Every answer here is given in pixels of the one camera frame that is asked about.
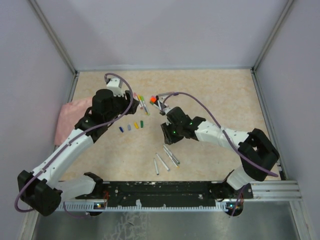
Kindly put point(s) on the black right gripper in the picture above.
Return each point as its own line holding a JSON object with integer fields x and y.
{"x": 169, "y": 138}

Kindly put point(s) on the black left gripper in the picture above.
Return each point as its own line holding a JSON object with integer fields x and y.
{"x": 125, "y": 102}

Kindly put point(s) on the light green capped marker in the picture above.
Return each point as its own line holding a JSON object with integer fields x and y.
{"x": 145, "y": 104}

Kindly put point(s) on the yellow capped white marker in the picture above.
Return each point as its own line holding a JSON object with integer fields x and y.
{"x": 171, "y": 158}

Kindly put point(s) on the grey blue capped marker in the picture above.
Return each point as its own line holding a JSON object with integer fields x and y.
{"x": 163, "y": 162}

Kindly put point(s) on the pink capped marker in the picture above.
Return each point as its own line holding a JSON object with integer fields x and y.
{"x": 136, "y": 97}

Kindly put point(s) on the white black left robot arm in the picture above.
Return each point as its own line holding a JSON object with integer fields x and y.
{"x": 81, "y": 124}

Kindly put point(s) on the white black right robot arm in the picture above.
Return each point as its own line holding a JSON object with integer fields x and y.
{"x": 230, "y": 140}

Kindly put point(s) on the grey purple pen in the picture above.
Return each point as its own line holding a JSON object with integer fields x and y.
{"x": 165, "y": 94}

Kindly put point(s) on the yellow capped marker in group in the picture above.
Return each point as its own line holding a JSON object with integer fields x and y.
{"x": 142, "y": 104}

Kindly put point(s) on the orange highlighter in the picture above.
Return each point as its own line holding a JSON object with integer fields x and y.
{"x": 152, "y": 100}

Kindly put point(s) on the black capped white marker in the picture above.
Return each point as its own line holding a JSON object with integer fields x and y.
{"x": 158, "y": 102}

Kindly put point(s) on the pink cloth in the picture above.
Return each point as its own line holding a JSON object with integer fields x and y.
{"x": 69, "y": 115}

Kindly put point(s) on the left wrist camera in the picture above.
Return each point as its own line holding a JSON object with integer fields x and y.
{"x": 115, "y": 85}

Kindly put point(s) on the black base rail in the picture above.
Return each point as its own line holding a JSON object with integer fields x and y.
{"x": 162, "y": 193}

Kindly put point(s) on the aluminium frame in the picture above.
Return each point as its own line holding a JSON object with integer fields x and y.
{"x": 236, "y": 64}

